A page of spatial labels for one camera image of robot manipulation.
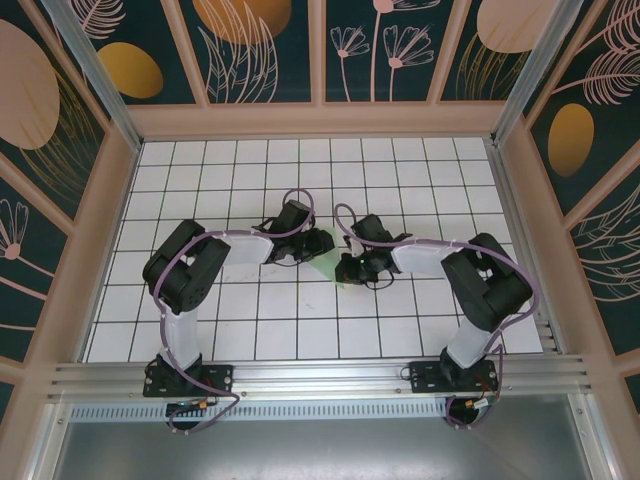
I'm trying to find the yellow connector power lead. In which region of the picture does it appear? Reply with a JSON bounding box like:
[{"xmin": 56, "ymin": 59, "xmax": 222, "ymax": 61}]
[
  {"xmin": 167, "ymin": 397, "xmax": 221, "ymax": 414},
  {"xmin": 464, "ymin": 374, "xmax": 501, "ymax": 409}
]

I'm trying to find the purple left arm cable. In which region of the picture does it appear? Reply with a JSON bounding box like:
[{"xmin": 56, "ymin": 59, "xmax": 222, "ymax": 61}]
[{"xmin": 153, "ymin": 187, "xmax": 316, "ymax": 436}]

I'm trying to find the aluminium side rail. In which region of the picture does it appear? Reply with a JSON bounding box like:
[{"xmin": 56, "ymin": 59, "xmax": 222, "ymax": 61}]
[{"xmin": 487, "ymin": 137, "xmax": 569, "ymax": 357}]

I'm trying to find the grey slotted cable duct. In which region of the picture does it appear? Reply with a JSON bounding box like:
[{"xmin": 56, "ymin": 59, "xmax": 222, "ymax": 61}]
[{"xmin": 69, "ymin": 403, "xmax": 451, "ymax": 422}]

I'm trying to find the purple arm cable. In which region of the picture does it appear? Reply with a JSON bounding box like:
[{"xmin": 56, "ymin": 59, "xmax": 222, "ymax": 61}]
[
  {"xmin": 333, "ymin": 202, "xmax": 544, "ymax": 431},
  {"xmin": 153, "ymin": 187, "xmax": 316, "ymax": 436}
]

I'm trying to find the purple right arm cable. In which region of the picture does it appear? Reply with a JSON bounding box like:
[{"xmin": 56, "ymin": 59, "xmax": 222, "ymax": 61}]
[{"xmin": 333, "ymin": 202, "xmax": 544, "ymax": 431}]

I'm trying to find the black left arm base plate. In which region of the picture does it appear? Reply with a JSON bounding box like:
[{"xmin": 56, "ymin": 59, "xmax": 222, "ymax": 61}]
[{"xmin": 143, "ymin": 363, "xmax": 235, "ymax": 399}]

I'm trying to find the light green cloth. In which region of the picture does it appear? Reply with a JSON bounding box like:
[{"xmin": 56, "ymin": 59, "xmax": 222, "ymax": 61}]
[{"xmin": 310, "ymin": 227, "xmax": 352, "ymax": 291}]

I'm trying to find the grey metal panel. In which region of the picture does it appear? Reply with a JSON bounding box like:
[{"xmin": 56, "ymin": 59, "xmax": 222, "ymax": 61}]
[{"xmin": 42, "ymin": 394, "xmax": 609, "ymax": 480}]

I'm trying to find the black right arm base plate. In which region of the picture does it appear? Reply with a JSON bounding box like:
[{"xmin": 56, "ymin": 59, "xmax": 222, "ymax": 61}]
[{"xmin": 408, "ymin": 359, "xmax": 499, "ymax": 396}]

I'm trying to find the aluminium frame post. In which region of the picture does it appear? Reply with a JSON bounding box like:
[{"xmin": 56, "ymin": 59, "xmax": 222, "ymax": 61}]
[
  {"xmin": 492, "ymin": 0, "xmax": 585, "ymax": 146},
  {"xmin": 39, "ymin": 0, "xmax": 144, "ymax": 151}
]

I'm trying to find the long aluminium mounting rail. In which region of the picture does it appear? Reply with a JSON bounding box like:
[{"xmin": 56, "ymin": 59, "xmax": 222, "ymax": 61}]
[{"xmin": 47, "ymin": 353, "xmax": 599, "ymax": 401}]

